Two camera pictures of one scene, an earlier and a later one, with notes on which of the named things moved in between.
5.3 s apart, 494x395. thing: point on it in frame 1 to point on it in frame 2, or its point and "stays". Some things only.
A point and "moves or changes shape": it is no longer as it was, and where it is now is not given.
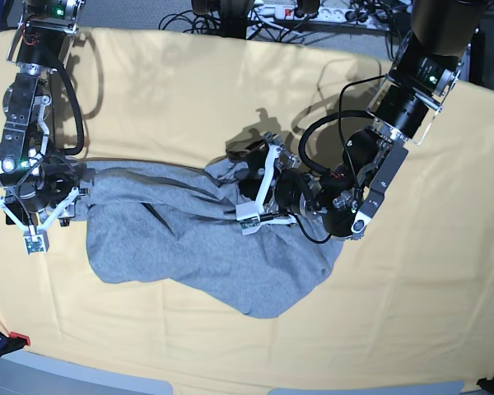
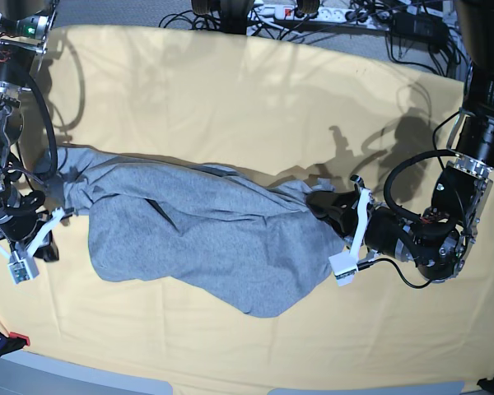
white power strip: x=328 y=14 stays
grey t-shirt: x=179 y=223 moves or changes shape
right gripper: x=292 y=190 to x=384 y=231
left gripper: x=55 y=181 to x=16 y=215
